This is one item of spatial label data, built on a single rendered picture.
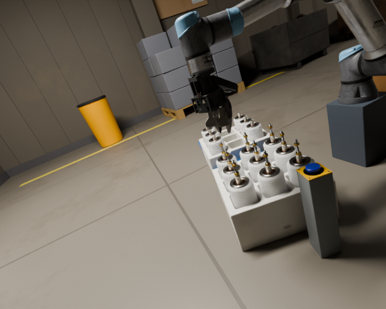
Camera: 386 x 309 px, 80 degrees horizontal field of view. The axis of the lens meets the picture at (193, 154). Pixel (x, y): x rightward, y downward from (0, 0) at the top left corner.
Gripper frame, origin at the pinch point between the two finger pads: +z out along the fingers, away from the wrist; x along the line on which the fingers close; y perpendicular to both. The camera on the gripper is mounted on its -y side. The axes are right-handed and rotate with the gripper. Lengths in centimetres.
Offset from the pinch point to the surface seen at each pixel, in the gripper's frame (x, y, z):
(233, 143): -39, -44, 31
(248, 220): 4.6, 7.1, 33.4
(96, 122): -268, -48, 11
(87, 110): -269, -45, -8
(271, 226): 9.4, 1.2, 39.6
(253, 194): 4.5, 0.6, 26.6
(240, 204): 1.4, 5.3, 28.4
